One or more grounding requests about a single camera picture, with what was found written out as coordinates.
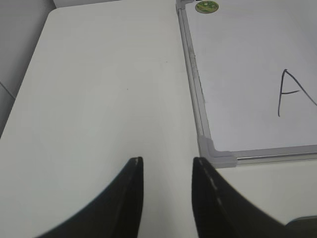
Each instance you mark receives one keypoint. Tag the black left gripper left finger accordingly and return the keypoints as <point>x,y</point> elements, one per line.
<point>115,213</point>

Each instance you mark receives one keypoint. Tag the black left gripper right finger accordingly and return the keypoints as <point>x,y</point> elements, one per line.
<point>222,212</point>

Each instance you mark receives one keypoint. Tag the green round magnet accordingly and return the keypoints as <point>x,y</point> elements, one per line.
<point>206,6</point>

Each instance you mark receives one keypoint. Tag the white board with grey frame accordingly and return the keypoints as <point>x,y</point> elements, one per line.
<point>252,69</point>

